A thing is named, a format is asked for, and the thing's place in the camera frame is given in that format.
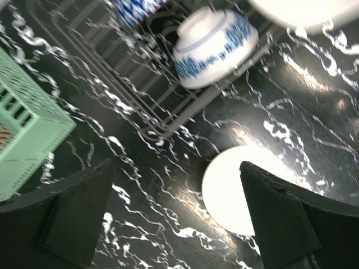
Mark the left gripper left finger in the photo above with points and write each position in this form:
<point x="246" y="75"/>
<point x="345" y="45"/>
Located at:
<point x="58" y="225"/>

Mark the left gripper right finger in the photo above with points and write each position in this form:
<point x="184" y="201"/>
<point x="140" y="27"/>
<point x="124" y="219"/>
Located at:
<point x="297" y="228"/>

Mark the blue floral white bowl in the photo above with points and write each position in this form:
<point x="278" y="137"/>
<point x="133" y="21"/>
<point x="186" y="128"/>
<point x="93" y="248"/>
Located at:
<point x="212" y="44"/>

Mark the green patterned bowl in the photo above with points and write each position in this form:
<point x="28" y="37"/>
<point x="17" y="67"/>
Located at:
<point x="310" y="15"/>

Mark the green plastic file organizer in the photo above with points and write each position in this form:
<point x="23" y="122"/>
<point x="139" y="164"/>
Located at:
<point x="32" y="126"/>

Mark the black marble pattern mat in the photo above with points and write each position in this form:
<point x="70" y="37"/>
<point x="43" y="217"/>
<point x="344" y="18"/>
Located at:
<point x="299" y="101"/>

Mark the blue zigzag pattern bowl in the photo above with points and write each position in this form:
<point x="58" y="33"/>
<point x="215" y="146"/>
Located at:
<point x="133" y="12"/>

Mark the wire dish rack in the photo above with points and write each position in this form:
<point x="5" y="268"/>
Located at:
<point x="138" y="63"/>

